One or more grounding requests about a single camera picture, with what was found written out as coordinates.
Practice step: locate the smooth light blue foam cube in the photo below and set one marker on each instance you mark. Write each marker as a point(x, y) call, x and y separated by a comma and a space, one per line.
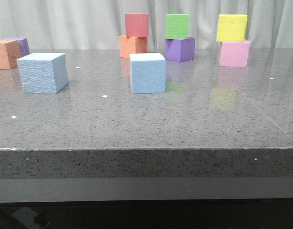
point(147, 73)

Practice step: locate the textured light blue foam cube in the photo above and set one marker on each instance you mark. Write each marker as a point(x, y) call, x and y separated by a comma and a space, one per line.
point(43, 72)

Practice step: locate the orange foam cube under red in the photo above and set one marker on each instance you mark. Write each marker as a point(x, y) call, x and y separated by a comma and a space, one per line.
point(130, 45)

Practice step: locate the large purple foam cube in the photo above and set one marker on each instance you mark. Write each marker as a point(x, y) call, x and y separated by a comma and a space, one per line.
point(180, 50)

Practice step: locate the red foam cube on orange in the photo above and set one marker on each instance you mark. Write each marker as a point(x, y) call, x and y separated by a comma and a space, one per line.
point(136, 24)

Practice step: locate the green foam cube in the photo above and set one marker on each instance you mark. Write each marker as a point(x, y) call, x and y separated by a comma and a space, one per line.
point(177, 26)

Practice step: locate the pink foam cube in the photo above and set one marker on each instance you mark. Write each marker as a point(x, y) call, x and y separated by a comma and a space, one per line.
point(234, 54)

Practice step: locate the yellow foam cube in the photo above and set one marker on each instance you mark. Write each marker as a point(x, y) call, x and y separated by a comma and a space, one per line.
point(231, 28)

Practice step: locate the grey pleated curtain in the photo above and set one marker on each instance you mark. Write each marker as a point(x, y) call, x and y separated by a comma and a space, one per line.
point(97, 24)

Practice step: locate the small purple foam cube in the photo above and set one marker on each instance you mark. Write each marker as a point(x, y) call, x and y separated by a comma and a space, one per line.
point(23, 45)

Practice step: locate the dented orange foam cube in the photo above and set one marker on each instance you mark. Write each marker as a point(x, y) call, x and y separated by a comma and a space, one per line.
point(9, 53)

